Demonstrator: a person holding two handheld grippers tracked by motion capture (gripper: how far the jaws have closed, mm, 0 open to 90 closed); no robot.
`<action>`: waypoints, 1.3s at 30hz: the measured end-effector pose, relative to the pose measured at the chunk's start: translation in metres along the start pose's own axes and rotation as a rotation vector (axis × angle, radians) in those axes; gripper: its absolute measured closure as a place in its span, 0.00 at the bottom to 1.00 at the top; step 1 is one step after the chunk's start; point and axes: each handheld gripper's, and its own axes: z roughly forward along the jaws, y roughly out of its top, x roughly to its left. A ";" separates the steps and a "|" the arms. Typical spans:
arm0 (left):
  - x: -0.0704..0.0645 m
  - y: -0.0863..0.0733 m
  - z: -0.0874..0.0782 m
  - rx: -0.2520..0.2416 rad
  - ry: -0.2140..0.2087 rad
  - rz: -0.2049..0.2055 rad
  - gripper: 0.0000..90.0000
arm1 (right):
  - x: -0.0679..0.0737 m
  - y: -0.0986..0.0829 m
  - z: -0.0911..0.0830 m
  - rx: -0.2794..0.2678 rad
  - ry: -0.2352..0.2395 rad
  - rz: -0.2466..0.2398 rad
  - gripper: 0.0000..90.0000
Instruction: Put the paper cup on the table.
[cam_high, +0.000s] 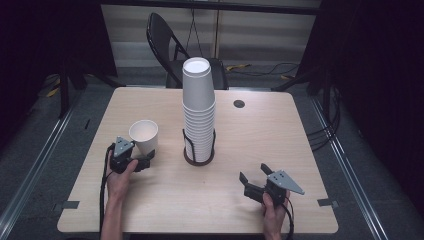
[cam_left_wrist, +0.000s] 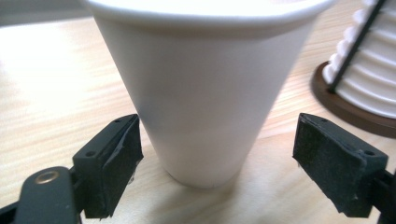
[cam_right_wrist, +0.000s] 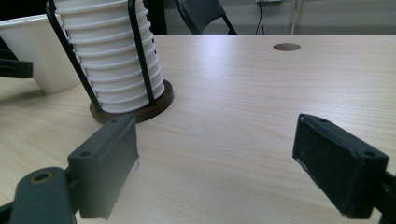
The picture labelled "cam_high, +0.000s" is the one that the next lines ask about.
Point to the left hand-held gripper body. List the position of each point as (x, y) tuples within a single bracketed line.
[(121, 153)]

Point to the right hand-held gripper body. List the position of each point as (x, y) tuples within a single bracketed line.
[(281, 181)]

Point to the single white paper cup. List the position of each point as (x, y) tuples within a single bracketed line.
[(145, 135)]

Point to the stack of white paper cups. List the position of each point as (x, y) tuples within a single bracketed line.
[(198, 106)]

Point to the person's left hand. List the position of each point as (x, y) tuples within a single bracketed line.
[(118, 185)]

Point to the person's right hand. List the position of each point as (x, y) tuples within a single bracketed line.
[(275, 216)]

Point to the grey tape piece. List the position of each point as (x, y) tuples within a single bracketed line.
[(327, 202), (68, 205)]

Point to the round black table grommet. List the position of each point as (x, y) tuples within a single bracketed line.
[(239, 103)]

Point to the black metal stand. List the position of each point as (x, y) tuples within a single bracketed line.
[(64, 90)]

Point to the black stand leg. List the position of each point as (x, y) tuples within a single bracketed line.
[(293, 81)]

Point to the yellow floor tape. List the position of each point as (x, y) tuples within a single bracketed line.
[(237, 66), (53, 90)]

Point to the black folding chair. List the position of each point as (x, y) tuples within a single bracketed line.
[(160, 36)]

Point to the black metal crossbar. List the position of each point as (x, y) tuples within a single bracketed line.
[(213, 6)]

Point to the metal floor rail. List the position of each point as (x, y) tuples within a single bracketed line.
[(346, 166), (36, 163)]

